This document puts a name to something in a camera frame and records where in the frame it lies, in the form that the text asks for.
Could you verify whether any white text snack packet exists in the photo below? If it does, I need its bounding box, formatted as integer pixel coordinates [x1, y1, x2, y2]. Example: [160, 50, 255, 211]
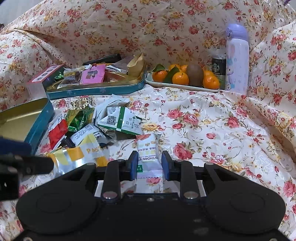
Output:
[70, 123, 110, 146]

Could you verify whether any purple rabbit thermos bottle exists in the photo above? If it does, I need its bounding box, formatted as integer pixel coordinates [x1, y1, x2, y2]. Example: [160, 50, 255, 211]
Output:
[225, 24, 249, 95]

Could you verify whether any red white small box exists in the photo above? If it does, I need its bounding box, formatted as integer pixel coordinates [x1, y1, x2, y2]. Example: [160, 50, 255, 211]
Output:
[26, 64, 65, 100]

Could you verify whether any red white snack packet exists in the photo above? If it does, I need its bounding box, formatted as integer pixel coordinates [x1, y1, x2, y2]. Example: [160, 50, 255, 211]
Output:
[49, 114, 68, 150]

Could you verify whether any black remote control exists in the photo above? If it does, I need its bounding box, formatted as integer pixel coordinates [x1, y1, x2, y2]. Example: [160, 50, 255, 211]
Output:
[83, 54, 122, 65]

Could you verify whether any yellow white pastry packet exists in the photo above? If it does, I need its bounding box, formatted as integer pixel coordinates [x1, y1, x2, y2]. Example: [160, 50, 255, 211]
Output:
[48, 138, 108, 175]

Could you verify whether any brown paper snack bag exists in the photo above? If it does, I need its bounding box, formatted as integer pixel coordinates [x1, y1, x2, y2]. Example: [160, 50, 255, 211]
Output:
[127, 53, 144, 77]

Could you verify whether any empty teal tin box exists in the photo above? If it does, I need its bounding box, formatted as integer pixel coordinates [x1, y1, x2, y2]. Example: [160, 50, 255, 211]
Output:
[1, 98, 55, 154]

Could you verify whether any floral sofa cover cloth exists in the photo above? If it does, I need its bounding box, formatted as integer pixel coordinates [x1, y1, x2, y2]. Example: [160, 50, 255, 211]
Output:
[1, 1, 295, 240]

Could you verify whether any front right tangerine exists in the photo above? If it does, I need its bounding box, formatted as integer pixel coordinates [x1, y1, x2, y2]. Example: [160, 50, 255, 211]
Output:
[203, 75, 220, 90]

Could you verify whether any left tangerine with leaf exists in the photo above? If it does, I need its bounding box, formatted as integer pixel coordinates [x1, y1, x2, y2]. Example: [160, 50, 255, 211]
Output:
[152, 70, 168, 82]

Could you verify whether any pink snack packet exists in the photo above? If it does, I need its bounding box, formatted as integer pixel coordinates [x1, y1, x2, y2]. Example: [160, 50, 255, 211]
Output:
[80, 64, 105, 85]

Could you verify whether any brown kiwi fruit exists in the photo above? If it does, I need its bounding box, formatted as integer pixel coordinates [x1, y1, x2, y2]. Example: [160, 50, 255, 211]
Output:
[186, 63, 204, 87]

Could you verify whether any dark starbucks coffee can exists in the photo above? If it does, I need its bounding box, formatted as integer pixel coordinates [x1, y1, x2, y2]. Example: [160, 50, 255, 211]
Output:
[211, 54, 226, 89]

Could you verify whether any front middle tangerine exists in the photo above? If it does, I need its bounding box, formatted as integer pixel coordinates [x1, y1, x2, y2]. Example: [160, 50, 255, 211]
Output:
[172, 72, 189, 85]

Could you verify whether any pale fruit plate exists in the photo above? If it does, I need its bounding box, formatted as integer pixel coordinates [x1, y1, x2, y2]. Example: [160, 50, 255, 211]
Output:
[145, 73, 219, 93]

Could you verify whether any white hawthorn snack packet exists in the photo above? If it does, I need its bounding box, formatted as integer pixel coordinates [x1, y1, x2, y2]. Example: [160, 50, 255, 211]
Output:
[137, 133, 163, 178]

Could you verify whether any teal tin tray with snacks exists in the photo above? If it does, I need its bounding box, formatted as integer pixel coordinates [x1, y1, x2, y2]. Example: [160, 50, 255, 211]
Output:
[46, 66, 147, 100]

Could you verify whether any white green striped snack packet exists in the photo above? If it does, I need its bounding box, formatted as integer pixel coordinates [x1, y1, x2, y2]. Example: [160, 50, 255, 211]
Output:
[97, 106, 142, 135]

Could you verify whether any green meltykiss candy packet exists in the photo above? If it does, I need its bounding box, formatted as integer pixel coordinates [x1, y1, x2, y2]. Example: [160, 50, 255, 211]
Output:
[66, 106, 94, 133]

